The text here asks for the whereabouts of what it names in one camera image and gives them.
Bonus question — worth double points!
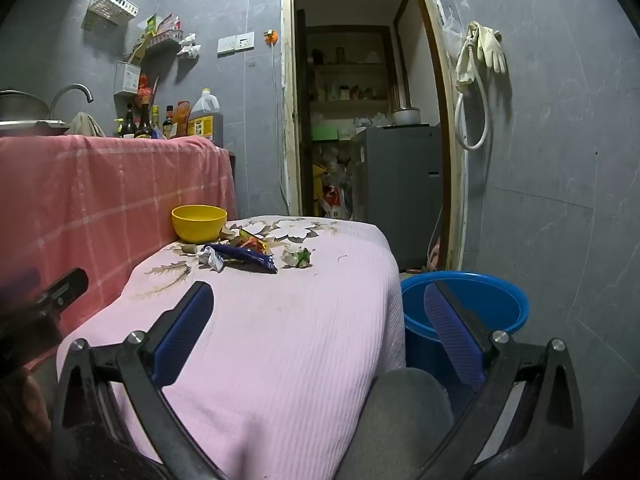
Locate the white shower hose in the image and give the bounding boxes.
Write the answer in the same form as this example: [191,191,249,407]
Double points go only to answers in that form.
[454,35,490,151]

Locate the blue plastic bucket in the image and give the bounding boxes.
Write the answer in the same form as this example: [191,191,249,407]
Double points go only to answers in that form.
[400,270,531,406]

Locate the white utensil holder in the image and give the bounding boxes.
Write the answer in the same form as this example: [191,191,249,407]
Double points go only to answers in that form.
[114,60,141,97]

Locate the metal faucet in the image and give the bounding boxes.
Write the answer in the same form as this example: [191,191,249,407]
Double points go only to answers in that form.
[48,83,94,118]

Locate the metal cooking pot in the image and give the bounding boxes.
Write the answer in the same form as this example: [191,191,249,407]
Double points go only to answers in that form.
[0,90,51,121]

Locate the wall shelf with packets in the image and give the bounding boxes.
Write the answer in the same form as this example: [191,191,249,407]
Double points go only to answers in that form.
[142,12,185,53]

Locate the green and white wrapper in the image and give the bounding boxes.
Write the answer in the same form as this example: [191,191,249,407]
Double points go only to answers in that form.
[281,246,313,268]

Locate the cream rubber gloves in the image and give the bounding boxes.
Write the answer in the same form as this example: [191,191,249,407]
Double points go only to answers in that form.
[465,21,507,73]

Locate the white wall cable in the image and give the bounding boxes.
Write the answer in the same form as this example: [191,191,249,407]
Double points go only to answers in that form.
[270,42,292,203]

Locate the wooden door frame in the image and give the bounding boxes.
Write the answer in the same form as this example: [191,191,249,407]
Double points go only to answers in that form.
[280,0,468,273]

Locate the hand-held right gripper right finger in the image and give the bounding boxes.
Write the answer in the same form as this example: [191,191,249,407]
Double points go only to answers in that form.
[415,281,585,480]

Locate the small metal pot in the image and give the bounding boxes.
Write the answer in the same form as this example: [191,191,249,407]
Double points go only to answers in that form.
[391,106,421,127]

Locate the white wall outlet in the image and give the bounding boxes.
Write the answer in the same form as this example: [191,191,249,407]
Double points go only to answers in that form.
[217,31,256,57]

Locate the silver cooktop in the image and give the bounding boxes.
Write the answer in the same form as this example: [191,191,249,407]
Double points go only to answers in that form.
[0,119,71,136]

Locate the yellow bag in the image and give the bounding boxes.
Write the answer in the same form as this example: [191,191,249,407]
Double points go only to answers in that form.
[312,160,328,216]

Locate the pink floral blanket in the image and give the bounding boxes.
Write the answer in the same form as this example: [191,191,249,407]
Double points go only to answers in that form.
[56,216,407,480]

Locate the person's left hand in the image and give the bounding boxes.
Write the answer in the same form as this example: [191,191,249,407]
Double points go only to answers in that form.
[12,366,52,441]

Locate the red and white bag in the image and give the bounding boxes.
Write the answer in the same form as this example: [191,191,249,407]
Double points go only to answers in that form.
[320,185,346,218]

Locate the yellow bowl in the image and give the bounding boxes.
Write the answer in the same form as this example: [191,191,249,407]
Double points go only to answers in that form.
[171,205,228,244]

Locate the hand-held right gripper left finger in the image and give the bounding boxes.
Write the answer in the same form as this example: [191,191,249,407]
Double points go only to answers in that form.
[51,281,226,480]

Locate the white hanging rag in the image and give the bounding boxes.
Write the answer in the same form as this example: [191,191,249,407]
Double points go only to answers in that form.
[176,32,202,61]

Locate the orange snack wrapper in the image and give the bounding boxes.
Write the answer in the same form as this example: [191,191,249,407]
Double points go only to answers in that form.
[235,228,271,255]

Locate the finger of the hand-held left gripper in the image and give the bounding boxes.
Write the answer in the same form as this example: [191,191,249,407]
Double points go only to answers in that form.
[0,267,42,301]
[35,267,90,318]

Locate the orange sauce pouch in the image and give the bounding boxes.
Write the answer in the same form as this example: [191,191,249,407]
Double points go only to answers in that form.
[175,100,193,138]

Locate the wooden storage shelf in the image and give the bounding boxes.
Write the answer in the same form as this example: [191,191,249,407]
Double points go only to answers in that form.
[300,25,396,216]

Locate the white wall basket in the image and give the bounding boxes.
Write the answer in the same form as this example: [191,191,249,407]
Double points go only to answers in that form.
[82,0,140,31]

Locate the large cooking oil jug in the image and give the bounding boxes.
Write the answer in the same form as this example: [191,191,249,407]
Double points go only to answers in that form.
[187,89,226,148]

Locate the beige rag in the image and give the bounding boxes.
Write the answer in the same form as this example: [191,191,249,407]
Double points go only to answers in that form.
[67,111,106,137]

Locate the blue snack wrapper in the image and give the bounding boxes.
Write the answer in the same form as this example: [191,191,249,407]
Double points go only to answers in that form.
[202,242,278,275]

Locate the pink plaid cloth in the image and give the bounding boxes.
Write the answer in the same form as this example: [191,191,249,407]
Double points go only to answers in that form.
[0,134,238,361]

